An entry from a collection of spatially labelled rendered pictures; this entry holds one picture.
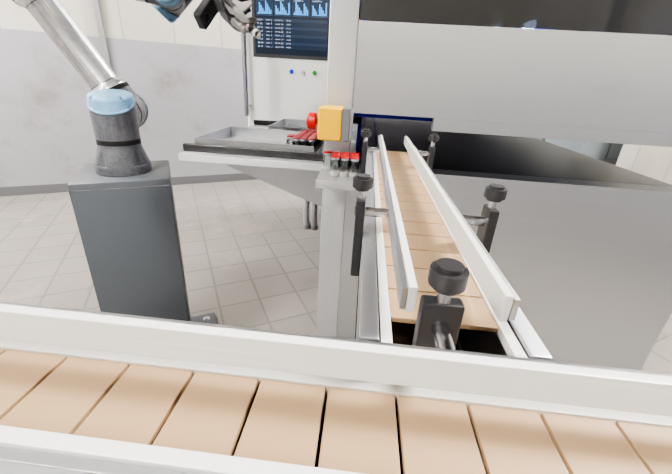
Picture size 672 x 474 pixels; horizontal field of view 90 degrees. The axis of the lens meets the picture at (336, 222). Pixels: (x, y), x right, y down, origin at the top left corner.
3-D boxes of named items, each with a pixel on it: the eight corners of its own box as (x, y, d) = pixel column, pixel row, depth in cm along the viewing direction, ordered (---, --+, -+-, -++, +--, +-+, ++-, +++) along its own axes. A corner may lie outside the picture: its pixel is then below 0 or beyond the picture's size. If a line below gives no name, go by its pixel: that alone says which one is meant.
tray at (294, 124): (360, 131, 148) (361, 123, 147) (358, 141, 124) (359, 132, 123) (284, 126, 150) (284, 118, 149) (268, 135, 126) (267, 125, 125)
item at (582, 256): (457, 216, 305) (479, 115, 271) (602, 440, 116) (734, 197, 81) (347, 207, 312) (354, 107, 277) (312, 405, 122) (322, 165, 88)
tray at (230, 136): (325, 143, 118) (325, 133, 116) (313, 159, 94) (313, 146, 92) (230, 136, 120) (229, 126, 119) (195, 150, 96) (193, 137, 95)
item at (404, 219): (357, 182, 89) (362, 120, 83) (417, 186, 88) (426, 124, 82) (328, 430, 26) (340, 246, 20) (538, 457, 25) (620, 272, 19)
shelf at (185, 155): (360, 134, 154) (360, 130, 153) (353, 173, 89) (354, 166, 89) (257, 127, 157) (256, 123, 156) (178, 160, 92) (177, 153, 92)
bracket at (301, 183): (326, 203, 105) (328, 162, 100) (325, 206, 103) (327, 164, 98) (220, 194, 108) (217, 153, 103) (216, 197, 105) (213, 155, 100)
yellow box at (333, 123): (350, 137, 82) (352, 106, 80) (348, 142, 76) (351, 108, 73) (319, 135, 83) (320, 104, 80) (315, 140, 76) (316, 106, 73)
